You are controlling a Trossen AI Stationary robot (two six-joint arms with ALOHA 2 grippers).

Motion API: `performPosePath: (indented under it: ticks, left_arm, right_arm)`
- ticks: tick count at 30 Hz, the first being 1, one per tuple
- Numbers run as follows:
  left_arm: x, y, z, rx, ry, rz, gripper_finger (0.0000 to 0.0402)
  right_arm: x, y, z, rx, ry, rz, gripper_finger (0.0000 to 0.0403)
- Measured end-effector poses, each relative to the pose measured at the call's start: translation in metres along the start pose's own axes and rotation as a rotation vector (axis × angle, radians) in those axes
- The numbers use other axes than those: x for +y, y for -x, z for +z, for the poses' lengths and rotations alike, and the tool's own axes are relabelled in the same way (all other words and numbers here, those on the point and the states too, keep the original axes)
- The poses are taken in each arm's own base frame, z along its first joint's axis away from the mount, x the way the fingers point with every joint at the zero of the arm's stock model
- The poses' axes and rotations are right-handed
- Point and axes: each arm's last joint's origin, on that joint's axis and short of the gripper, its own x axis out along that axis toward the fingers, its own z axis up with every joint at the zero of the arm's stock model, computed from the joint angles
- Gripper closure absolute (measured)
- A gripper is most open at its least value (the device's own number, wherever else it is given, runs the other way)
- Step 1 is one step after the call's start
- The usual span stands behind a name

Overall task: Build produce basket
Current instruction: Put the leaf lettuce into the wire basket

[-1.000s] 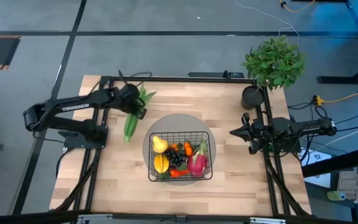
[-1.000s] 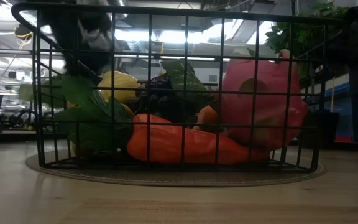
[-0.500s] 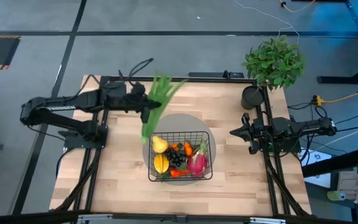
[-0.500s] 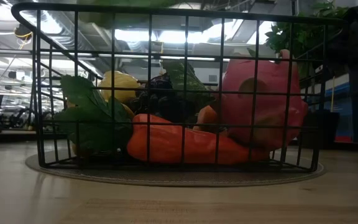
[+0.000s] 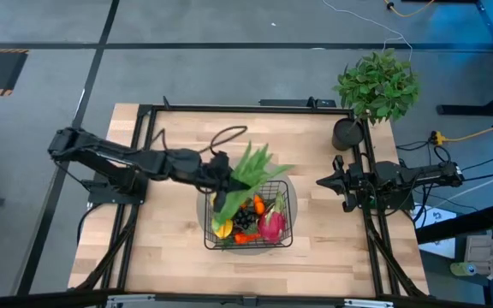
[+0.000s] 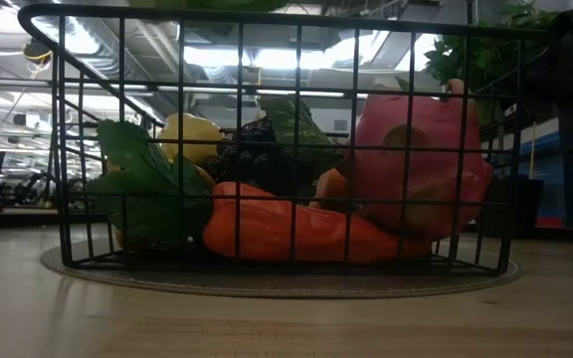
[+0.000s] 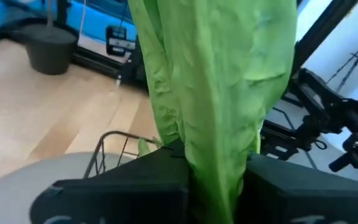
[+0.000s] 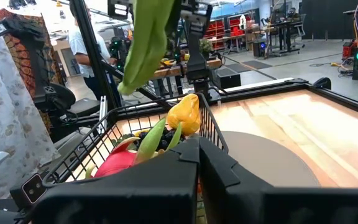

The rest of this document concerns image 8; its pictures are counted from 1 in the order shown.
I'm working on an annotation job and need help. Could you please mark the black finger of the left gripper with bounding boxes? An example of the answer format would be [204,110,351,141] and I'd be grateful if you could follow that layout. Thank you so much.
[107,0,134,21]
[178,0,214,38]

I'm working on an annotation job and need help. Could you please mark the white floral garment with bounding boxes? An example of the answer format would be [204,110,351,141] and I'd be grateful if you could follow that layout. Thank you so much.
[0,9,60,200]

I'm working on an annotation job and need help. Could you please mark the black office chair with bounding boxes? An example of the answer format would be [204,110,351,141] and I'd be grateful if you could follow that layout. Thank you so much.
[32,82,102,125]

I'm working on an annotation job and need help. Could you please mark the yellow pear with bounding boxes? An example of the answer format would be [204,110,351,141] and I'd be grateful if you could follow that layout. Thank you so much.
[165,93,201,137]

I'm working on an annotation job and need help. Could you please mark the black wire basket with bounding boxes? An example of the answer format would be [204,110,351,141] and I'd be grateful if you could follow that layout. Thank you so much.
[42,92,229,224]

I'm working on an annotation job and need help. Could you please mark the black grape bunch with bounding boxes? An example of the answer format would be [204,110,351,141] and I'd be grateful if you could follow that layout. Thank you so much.
[135,126,186,152]

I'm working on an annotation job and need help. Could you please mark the black bar on frame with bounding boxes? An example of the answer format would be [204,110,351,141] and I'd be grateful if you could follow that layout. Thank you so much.
[284,77,333,91]

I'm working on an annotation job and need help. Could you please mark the round grey mat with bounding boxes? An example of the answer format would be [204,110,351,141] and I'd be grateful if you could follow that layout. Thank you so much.
[221,130,321,189]

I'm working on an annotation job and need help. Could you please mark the red storage bins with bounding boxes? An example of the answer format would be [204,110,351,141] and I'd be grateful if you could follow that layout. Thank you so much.
[209,17,251,50]

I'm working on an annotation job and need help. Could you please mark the wooden workbench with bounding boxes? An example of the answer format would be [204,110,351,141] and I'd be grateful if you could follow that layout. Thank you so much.
[152,57,223,79]

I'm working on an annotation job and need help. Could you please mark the orange patterned garment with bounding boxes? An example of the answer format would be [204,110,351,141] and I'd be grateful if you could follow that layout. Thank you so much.
[0,9,65,131]

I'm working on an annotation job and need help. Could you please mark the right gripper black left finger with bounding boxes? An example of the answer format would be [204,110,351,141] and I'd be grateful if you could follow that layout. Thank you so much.
[29,138,201,224]

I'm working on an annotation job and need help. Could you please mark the black box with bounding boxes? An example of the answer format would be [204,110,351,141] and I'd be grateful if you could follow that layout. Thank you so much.
[213,67,242,90]

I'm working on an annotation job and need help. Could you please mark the green okra bunch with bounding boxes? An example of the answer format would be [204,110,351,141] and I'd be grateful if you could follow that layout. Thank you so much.
[117,0,175,96]

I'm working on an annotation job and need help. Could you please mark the person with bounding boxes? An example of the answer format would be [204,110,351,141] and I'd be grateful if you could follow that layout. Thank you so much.
[68,2,122,100]

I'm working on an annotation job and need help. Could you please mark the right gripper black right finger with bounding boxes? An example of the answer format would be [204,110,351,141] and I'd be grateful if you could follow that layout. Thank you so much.
[199,136,358,224]

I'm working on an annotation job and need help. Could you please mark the pink dragon fruit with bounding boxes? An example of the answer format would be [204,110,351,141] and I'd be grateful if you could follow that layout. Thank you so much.
[85,118,183,180]

